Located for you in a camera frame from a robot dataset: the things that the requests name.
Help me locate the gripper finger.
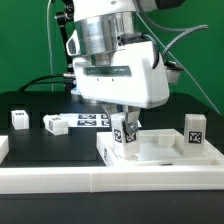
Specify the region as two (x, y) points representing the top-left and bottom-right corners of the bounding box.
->
(122, 108), (140, 136)
(102, 103), (118, 118)

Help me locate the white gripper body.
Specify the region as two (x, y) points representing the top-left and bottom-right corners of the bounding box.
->
(65, 28), (183, 110)

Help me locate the white square table top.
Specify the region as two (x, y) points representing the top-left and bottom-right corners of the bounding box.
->
(97, 129), (224, 167)

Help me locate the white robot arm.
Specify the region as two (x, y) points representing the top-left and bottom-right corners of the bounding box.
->
(66, 0), (185, 134)

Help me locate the white sheet with tag markers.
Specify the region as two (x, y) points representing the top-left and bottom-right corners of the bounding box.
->
(59, 112), (142, 128)

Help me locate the white U-shaped obstacle fence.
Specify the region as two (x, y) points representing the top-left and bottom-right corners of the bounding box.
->
(0, 133), (224, 195)

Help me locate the grey thin cable right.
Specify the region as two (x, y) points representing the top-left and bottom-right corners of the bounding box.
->
(136, 13), (221, 116)

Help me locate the grey thin cable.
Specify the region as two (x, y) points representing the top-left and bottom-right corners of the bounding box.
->
(136, 13), (221, 116)
(45, 0), (56, 92)

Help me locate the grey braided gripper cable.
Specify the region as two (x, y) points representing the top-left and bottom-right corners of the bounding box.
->
(133, 0), (209, 59)

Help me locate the black cable bundle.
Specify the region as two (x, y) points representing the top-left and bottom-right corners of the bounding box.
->
(17, 73), (78, 93)

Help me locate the grey thin cable left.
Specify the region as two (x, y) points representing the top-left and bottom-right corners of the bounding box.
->
(45, 0), (56, 92)

